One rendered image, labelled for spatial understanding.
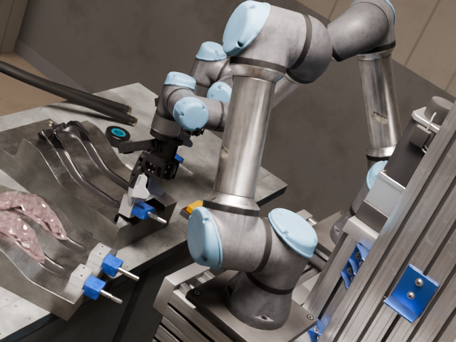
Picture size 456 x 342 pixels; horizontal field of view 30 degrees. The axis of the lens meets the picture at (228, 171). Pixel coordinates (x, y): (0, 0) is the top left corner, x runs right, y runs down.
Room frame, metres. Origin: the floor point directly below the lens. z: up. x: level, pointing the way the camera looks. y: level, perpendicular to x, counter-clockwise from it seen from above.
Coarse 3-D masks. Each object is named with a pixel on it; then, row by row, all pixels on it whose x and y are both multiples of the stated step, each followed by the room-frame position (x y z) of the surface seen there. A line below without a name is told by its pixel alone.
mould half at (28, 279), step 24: (0, 192) 1.77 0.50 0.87; (24, 192) 1.79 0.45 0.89; (24, 216) 1.68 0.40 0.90; (0, 240) 1.56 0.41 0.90; (48, 240) 1.67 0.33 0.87; (96, 240) 1.77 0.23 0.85; (0, 264) 1.53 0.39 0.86; (24, 264) 1.55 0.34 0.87; (72, 264) 1.64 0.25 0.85; (24, 288) 1.52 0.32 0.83; (48, 288) 1.52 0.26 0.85; (72, 288) 1.56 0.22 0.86; (72, 312) 1.53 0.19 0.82
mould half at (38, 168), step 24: (48, 120) 2.23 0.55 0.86; (0, 144) 1.99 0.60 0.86; (24, 144) 1.95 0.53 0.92; (48, 144) 1.98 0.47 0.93; (72, 144) 2.04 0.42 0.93; (96, 144) 2.11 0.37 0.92; (0, 168) 1.97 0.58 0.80; (24, 168) 1.94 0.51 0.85; (48, 168) 1.91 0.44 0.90; (96, 168) 2.04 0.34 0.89; (120, 168) 2.10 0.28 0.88; (48, 192) 1.90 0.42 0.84; (72, 192) 1.89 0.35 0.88; (120, 192) 1.98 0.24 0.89; (72, 216) 1.87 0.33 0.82; (96, 216) 1.84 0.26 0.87; (120, 216) 1.86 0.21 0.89; (168, 216) 2.04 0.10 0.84; (120, 240) 1.84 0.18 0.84
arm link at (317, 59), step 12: (312, 24) 1.67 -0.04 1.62; (312, 36) 1.65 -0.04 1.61; (324, 36) 1.67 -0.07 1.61; (312, 48) 1.64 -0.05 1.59; (324, 48) 1.66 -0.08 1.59; (312, 60) 1.65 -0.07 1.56; (324, 60) 1.68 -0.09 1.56; (288, 72) 1.71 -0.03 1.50; (300, 72) 1.68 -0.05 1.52; (312, 72) 1.68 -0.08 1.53; (276, 84) 1.75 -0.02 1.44; (288, 84) 1.74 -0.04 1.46; (300, 84) 1.75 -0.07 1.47; (276, 96) 1.77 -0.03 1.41
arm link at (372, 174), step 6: (378, 162) 2.00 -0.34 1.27; (384, 162) 2.01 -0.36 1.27; (372, 168) 1.98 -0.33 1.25; (378, 168) 1.97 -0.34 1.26; (372, 174) 1.96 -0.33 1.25; (366, 180) 1.96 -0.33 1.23; (372, 180) 1.95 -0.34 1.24; (366, 186) 1.95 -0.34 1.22; (360, 192) 1.96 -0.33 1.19; (366, 192) 1.94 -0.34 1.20; (360, 198) 1.95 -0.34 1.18; (354, 204) 1.96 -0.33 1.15; (360, 204) 1.94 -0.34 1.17; (354, 210) 1.95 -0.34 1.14
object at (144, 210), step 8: (136, 200) 1.88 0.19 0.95; (144, 200) 1.91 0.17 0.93; (120, 208) 1.87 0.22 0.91; (128, 208) 1.87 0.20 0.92; (136, 208) 1.86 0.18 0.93; (144, 208) 1.86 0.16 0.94; (152, 208) 1.88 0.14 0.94; (128, 216) 1.86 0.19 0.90; (144, 216) 1.85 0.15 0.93; (152, 216) 1.86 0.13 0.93
